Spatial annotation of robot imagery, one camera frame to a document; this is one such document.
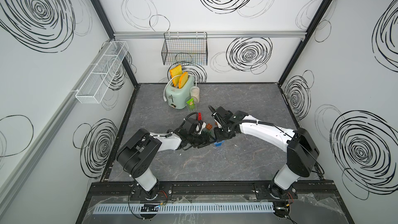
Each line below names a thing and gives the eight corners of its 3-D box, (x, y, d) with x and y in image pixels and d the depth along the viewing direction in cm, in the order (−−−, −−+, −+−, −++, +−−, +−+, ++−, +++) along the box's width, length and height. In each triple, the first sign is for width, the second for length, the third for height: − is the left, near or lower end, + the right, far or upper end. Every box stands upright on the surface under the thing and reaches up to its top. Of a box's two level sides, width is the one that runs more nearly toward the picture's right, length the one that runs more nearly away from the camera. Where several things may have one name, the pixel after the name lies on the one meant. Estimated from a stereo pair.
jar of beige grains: (190, 105, 110) (189, 94, 101) (191, 97, 115) (190, 85, 106) (199, 105, 110) (199, 94, 101) (199, 97, 115) (199, 85, 106)
